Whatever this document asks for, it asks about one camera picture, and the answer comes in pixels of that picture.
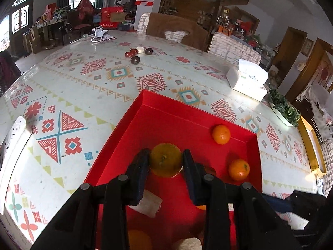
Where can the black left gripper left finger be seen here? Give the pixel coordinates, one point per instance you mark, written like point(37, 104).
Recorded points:
point(97, 213)

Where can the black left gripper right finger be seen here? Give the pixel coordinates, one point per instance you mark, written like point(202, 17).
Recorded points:
point(257, 226)

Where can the beige rice cake block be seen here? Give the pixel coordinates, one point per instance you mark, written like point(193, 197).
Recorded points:
point(149, 205)
point(192, 243)

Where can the yellow gift box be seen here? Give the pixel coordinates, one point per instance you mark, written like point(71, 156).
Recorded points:
point(312, 147)

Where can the plate of green vegetables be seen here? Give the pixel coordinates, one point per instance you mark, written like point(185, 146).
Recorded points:
point(280, 105)

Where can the white power strip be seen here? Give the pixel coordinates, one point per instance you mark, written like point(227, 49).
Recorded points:
point(11, 149)

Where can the red shallow tray box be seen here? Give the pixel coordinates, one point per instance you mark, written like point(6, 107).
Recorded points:
point(154, 119)

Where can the white tissue box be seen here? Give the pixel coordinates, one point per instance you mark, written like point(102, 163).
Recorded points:
point(248, 78)

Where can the small dark candies group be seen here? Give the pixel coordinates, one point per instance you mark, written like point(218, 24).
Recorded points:
point(134, 55)

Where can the white patterned chair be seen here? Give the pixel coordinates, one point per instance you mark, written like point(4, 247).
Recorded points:
point(232, 50)

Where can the white face mask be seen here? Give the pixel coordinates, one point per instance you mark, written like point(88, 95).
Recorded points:
point(101, 35)

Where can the red gift bag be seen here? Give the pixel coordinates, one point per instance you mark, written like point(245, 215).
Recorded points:
point(111, 17)

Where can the brown padded chair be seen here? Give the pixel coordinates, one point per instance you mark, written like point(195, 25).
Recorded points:
point(159, 24)

